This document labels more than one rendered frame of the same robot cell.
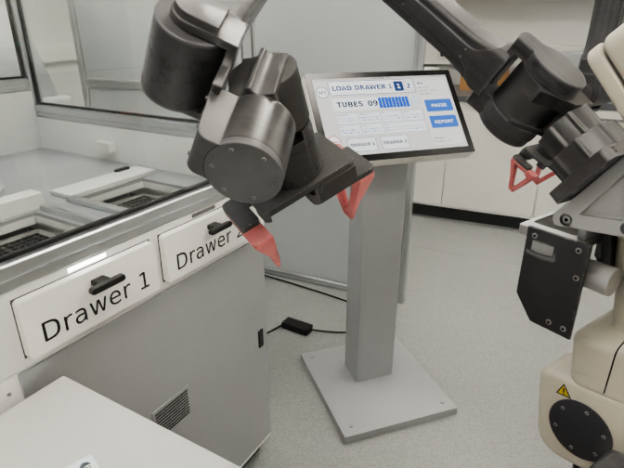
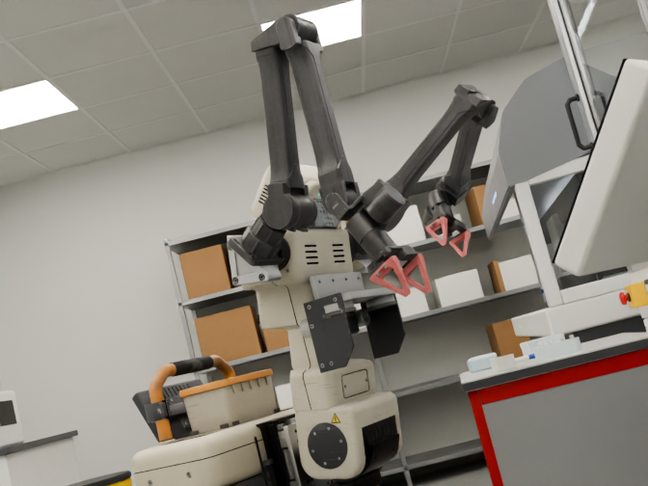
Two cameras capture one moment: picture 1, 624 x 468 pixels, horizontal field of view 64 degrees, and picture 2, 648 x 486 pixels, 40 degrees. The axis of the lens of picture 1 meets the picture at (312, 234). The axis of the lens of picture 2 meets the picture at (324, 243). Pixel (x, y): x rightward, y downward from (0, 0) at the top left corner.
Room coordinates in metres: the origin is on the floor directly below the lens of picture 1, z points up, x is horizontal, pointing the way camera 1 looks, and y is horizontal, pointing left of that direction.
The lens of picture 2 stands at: (2.69, -1.36, 0.89)
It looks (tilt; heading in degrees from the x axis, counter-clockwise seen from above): 8 degrees up; 156
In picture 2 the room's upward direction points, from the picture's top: 14 degrees counter-clockwise
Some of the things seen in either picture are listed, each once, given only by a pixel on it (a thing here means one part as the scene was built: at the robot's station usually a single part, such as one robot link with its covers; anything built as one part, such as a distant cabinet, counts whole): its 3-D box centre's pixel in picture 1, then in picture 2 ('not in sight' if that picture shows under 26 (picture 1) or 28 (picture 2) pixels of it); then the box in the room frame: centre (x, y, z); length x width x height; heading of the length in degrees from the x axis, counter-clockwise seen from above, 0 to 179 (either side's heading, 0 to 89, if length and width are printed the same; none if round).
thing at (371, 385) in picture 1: (379, 271); not in sight; (1.62, -0.25, 0.51); 0.50 x 0.45 x 1.02; 19
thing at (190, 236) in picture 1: (209, 237); not in sight; (1.09, 0.24, 0.87); 0.29 x 0.02 x 0.11; 150
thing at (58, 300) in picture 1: (96, 293); not in sight; (0.82, 0.40, 0.87); 0.29 x 0.02 x 0.11; 150
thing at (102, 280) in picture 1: (103, 282); not in sight; (0.81, 0.38, 0.91); 0.07 x 0.04 x 0.01; 150
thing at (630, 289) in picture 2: not in sight; (635, 295); (0.53, 0.56, 0.88); 0.07 x 0.05 x 0.07; 150
